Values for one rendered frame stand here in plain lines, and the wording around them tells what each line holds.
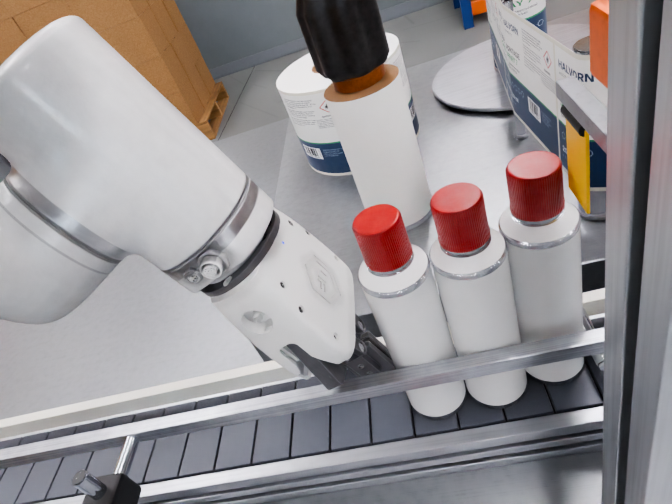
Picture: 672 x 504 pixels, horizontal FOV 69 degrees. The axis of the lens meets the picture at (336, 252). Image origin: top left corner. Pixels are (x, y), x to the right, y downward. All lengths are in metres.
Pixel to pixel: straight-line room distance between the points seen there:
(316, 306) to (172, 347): 0.42
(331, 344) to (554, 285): 0.16
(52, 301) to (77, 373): 0.52
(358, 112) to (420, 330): 0.27
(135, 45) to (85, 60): 3.34
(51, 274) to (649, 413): 0.28
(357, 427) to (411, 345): 0.13
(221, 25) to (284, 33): 0.57
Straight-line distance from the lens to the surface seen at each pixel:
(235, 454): 0.51
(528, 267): 0.36
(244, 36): 4.96
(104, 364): 0.80
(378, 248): 0.31
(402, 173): 0.59
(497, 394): 0.43
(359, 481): 0.49
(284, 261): 0.33
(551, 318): 0.39
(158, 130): 0.29
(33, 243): 0.30
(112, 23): 3.63
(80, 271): 0.30
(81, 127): 0.28
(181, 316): 0.78
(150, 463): 0.56
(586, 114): 0.27
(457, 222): 0.31
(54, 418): 0.64
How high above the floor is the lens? 1.27
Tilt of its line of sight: 37 degrees down
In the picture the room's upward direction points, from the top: 24 degrees counter-clockwise
